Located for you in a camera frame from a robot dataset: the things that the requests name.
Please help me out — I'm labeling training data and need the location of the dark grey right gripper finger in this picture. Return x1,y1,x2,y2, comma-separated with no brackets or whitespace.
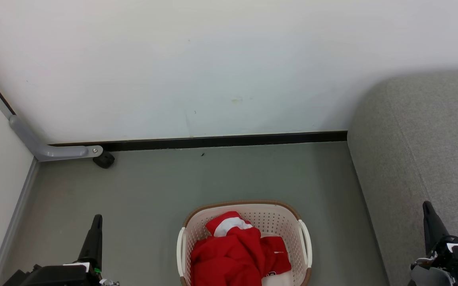
423,201,450,255

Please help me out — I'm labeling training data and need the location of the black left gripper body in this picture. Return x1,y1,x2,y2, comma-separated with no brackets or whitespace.
2,260,120,286

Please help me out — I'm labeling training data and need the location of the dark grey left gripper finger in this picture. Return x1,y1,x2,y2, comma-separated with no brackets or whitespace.
77,214,103,271

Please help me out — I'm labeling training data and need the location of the grey fabric sofa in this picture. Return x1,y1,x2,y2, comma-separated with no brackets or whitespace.
347,71,458,286

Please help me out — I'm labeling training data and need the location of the black caster wheel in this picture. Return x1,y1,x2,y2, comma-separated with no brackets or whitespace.
93,151,115,169

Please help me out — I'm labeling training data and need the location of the cream perforated laundry basket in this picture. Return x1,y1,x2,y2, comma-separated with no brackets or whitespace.
177,200,313,286

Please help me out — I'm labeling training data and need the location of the black baseboard strip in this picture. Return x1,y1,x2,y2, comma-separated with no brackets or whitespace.
50,131,348,152

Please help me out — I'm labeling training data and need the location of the grey metal partition foot bracket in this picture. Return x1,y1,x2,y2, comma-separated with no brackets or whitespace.
9,114,104,162

